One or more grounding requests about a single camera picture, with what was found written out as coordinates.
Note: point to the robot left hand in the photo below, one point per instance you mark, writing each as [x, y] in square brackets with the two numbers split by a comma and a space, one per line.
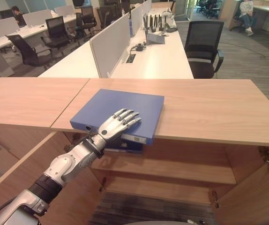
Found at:
[112, 127]

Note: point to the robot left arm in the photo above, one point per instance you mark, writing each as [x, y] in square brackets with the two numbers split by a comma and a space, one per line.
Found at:
[62, 166]

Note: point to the blue folder with label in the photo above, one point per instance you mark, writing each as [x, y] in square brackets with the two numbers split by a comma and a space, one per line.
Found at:
[134, 147]

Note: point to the wooden cabinet shelf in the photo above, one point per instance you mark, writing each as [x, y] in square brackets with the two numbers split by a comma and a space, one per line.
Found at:
[172, 171]

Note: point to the long white office desk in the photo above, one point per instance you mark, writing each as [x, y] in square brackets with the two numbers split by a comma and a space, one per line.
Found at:
[162, 58]

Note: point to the closed wooden office cabinet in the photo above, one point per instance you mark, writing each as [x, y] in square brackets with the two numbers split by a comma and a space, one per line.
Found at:
[26, 98]

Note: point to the open wooden office cabinet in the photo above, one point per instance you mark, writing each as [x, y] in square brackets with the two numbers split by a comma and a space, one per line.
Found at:
[207, 105]

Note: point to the black mesh office chair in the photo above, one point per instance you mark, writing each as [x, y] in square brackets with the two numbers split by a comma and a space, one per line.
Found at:
[56, 29]
[202, 39]
[24, 52]
[87, 16]

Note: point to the white desk divider panel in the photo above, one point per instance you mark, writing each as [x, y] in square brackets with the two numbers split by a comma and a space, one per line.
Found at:
[108, 44]
[37, 18]
[1, 29]
[65, 10]
[136, 18]

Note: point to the grey open box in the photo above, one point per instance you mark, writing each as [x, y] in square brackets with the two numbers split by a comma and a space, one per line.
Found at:
[155, 37]

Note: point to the black antenna router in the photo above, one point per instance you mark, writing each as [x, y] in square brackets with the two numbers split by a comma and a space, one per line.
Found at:
[154, 22]

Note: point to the black flat device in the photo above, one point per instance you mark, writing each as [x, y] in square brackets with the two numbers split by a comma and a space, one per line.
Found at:
[172, 29]

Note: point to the white desk device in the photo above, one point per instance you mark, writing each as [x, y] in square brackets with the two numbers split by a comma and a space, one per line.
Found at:
[166, 16]

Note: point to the person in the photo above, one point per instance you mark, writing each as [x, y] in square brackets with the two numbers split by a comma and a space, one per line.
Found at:
[19, 17]
[247, 16]

